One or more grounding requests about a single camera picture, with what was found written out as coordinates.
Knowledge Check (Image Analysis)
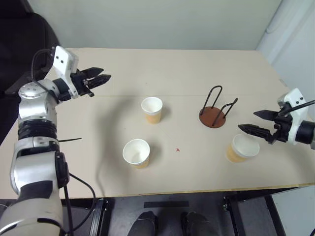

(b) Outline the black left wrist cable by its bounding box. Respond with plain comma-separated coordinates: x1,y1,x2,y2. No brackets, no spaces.
31,48,54,93

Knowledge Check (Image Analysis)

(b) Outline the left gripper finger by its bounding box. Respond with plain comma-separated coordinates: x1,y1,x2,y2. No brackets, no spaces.
80,67,104,79
83,74,112,90

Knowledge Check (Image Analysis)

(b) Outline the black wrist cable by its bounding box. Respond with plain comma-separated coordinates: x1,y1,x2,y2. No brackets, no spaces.
280,99,315,116
31,48,54,93

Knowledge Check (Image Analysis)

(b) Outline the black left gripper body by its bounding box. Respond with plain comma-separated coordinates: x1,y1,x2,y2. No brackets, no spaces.
70,69,95,98

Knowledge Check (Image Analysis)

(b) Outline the black table frame leg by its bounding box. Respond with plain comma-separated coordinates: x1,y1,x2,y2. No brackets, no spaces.
89,198,109,236
222,188,286,236

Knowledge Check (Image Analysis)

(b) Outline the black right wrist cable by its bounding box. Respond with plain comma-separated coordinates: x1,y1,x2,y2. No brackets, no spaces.
280,99,315,116

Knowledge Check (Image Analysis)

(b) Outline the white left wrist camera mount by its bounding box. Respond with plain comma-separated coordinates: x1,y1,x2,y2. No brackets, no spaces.
51,45,80,99

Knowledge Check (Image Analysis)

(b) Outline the white and orange paper cup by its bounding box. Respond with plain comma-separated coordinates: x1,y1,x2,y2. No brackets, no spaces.
122,139,151,170
225,133,260,164
141,96,163,125

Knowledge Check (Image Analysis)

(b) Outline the dark rounded shape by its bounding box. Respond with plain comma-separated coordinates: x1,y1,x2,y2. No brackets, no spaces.
181,211,217,236
127,210,158,236

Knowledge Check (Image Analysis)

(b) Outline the black left upper arm cable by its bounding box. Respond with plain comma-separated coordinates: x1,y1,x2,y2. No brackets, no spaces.
63,172,96,233

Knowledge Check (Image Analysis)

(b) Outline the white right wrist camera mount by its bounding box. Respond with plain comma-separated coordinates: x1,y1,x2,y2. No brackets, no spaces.
277,88,309,146

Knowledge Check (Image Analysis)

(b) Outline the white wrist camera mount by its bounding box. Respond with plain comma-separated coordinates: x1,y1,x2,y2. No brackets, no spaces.
51,45,80,99
277,88,309,146

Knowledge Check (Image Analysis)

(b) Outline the black tape strip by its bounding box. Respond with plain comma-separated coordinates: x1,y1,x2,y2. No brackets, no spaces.
144,201,189,209

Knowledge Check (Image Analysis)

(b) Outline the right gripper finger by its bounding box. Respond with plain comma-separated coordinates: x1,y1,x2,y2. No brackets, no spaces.
253,110,281,121
237,123,273,142

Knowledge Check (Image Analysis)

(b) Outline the black chair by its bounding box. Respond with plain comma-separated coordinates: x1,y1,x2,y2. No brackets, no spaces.
0,0,62,146

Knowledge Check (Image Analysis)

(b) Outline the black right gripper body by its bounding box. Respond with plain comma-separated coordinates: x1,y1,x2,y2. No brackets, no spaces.
268,105,294,145

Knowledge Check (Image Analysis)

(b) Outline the brown cup holder stand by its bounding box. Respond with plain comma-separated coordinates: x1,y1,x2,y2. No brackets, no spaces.
198,85,239,129

